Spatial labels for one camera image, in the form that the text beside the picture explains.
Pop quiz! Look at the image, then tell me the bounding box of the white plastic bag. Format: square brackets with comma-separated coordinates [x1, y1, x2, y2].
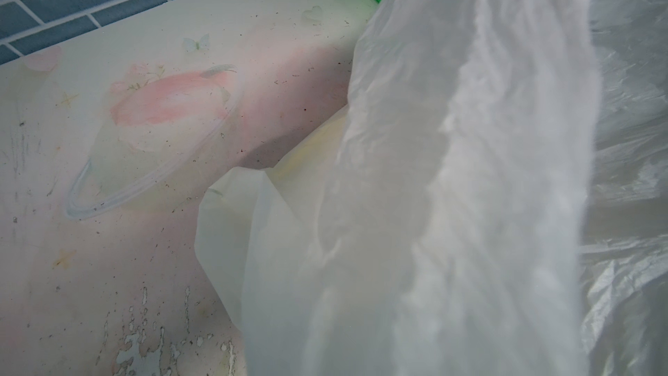
[195, 0, 667, 375]

